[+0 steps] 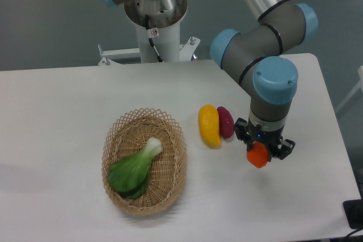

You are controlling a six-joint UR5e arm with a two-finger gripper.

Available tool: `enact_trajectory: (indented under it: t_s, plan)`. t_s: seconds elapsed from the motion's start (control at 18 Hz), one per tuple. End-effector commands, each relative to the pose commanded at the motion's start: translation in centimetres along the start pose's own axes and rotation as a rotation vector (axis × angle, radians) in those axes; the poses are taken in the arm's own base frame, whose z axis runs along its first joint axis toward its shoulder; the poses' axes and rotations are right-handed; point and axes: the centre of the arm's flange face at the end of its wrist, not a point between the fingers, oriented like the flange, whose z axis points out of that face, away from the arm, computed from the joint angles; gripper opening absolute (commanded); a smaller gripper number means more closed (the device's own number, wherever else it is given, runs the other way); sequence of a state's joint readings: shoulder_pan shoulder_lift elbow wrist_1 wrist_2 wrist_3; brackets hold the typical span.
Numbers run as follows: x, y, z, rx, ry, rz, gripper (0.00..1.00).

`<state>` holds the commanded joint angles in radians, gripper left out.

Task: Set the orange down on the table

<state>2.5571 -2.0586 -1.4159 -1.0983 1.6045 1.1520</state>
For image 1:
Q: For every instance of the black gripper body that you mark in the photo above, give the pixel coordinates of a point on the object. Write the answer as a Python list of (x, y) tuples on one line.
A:
[(269, 138)]

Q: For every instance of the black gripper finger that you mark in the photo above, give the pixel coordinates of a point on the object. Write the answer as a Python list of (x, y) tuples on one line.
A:
[(280, 148), (241, 131)]

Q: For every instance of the orange fruit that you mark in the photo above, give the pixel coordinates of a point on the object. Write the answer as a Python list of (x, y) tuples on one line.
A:
[(258, 155)]

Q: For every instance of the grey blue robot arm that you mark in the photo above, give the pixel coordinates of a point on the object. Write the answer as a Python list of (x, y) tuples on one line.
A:
[(253, 60)]

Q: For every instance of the purple sweet potato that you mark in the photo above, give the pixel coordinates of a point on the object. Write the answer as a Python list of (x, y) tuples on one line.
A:
[(226, 122)]

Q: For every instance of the yellow mango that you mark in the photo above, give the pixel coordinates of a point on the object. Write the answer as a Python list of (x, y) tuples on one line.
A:
[(208, 120)]

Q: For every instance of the black device at table edge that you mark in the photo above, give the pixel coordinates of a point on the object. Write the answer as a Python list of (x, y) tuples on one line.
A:
[(353, 213)]

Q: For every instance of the woven wicker basket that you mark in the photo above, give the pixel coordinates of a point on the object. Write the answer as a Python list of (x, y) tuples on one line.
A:
[(128, 135)]

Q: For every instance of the green bok choy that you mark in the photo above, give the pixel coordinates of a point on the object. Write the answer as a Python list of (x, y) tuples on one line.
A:
[(130, 176)]

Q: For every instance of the white frame at right edge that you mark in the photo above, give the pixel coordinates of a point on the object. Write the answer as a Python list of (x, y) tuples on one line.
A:
[(351, 97)]

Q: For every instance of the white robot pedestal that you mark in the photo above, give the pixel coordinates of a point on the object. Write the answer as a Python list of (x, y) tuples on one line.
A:
[(157, 25)]

